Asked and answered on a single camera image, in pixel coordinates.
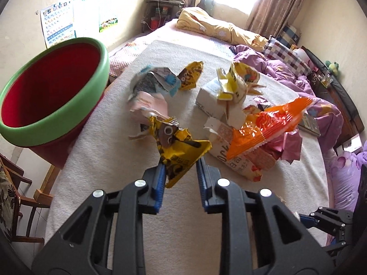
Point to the orange snack bag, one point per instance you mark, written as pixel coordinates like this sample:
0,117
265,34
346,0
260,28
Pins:
263,126

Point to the blue checked pillow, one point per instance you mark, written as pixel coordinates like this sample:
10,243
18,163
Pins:
289,34

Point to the yellow snack wrapper with eyes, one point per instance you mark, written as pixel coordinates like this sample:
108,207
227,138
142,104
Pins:
177,151

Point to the green plush toy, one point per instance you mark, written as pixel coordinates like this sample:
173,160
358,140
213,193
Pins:
332,68

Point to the dark wooden headboard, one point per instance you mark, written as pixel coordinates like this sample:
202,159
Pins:
341,91

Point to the wooden chair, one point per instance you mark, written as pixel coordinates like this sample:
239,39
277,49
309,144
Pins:
28,203

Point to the dark desk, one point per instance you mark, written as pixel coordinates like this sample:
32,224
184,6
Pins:
163,2

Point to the magenta foil wrapper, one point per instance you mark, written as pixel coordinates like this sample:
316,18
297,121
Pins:
289,149

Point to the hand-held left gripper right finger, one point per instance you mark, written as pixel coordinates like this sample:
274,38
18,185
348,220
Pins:
202,186

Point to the torn yellow snack bag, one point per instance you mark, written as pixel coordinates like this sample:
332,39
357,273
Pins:
235,86

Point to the red bucket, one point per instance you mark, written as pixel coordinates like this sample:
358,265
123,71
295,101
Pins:
157,23

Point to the pink bedspread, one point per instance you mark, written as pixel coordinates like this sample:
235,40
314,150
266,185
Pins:
172,31

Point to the red bin with green rim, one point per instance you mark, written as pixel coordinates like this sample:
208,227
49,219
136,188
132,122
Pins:
51,91

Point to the plaid pillow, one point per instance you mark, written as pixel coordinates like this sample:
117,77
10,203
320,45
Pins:
283,53

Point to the dark teal cushion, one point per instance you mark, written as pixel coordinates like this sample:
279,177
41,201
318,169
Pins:
206,5

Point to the green bordered wall poster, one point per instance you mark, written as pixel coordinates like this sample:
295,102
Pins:
108,24

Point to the yellow quilt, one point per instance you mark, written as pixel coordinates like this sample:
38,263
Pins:
200,20

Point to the small yellow wrapper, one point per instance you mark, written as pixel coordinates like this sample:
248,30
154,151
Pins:
190,74

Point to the white and pink snack bag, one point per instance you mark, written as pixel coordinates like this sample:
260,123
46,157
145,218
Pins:
223,137

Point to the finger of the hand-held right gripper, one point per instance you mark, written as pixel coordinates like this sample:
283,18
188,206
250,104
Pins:
308,222
341,239

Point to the white milk carton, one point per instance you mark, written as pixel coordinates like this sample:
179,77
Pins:
209,97

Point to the white and pink wall poster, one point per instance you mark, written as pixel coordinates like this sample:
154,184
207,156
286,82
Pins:
86,17

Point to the purple floral quilt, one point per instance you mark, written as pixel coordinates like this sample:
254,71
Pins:
286,71

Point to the pink wrapper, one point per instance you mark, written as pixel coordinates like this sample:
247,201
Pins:
149,104

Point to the blue bordered wall poster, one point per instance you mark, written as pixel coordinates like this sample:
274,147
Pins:
57,25

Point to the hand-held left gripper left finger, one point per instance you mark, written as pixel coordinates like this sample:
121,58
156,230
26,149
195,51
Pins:
161,189

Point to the brown patterned curtain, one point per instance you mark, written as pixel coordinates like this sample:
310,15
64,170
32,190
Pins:
275,3

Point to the book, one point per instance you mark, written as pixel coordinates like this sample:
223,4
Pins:
309,123

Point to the blue and silver wrapper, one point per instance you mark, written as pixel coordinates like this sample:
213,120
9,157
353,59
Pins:
152,83

